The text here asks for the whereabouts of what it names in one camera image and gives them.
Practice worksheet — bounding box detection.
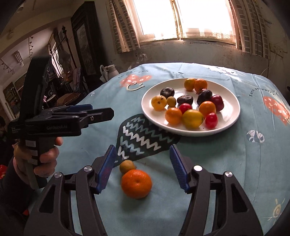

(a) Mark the red tomato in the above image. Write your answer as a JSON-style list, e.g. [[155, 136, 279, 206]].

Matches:
[[205, 113, 218, 129], [179, 103, 193, 114]]

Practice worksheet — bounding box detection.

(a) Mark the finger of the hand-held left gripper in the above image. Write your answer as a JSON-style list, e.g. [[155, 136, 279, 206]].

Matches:
[[44, 104, 93, 117], [79, 107, 115, 128]]

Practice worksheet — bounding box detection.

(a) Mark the printed light blue blanket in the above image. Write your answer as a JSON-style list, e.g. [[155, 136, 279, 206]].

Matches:
[[49, 62, 288, 236]]

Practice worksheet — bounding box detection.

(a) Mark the wall socket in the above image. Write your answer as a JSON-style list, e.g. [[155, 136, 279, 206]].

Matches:
[[270, 44, 283, 56]]

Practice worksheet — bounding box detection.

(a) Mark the large orange tangerine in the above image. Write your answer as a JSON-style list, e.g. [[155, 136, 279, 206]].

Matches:
[[121, 169, 152, 199]]

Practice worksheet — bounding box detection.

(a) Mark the white cable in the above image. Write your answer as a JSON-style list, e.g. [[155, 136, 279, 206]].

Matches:
[[260, 54, 279, 76]]

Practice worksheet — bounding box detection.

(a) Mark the dark red plum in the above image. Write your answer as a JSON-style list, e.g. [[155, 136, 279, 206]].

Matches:
[[210, 95, 225, 112]]

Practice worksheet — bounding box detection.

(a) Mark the checked curtain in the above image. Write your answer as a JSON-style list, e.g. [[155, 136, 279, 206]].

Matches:
[[106, 0, 141, 54], [229, 0, 271, 59]]

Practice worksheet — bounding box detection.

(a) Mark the person's left forearm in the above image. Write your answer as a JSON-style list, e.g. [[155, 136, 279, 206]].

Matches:
[[0, 156, 34, 236]]

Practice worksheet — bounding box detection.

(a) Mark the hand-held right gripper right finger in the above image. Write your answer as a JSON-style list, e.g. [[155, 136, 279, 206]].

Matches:
[[169, 145, 264, 236]]

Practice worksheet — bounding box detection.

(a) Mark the bright window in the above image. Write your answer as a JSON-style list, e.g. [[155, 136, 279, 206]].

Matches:
[[132, 0, 237, 44]]

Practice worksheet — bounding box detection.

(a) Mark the person's left hand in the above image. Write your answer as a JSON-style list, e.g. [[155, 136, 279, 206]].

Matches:
[[13, 136, 64, 180]]

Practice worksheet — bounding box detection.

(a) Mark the white pitcher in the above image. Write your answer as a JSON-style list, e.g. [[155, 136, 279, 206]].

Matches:
[[100, 64, 119, 83]]

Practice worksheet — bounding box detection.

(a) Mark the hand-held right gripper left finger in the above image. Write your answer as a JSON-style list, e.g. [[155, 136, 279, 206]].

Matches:
[[24, 145, 117, 236]]

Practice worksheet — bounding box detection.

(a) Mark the spotted yellow fruit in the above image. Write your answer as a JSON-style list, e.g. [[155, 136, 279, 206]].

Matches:
[[151, 95, 167, 111]]

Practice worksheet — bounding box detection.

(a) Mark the dark brown water chestnut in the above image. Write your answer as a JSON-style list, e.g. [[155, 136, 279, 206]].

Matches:
[[177, 95, 194, 105], [160, 87, 175, 99], [197, 89, 213, 105]]

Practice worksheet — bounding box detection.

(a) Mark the white oval plate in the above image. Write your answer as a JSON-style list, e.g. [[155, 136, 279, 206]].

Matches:
[[141, 78, 241, 137]]

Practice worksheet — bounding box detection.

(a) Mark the small orange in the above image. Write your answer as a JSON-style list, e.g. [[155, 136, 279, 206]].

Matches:
[[184, 78, 196, 91], [194, 78, 208, 93], [165, 107, 183, 125], [199, 101, 217, 117]]

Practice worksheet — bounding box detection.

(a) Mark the dark wooden cabinet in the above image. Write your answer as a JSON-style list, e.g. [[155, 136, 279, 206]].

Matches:
[[71, 1, 107, 84]]

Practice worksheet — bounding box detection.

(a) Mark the yellow lemon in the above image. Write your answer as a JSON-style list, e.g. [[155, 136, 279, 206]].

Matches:
[[182, 109, 204, 129]]

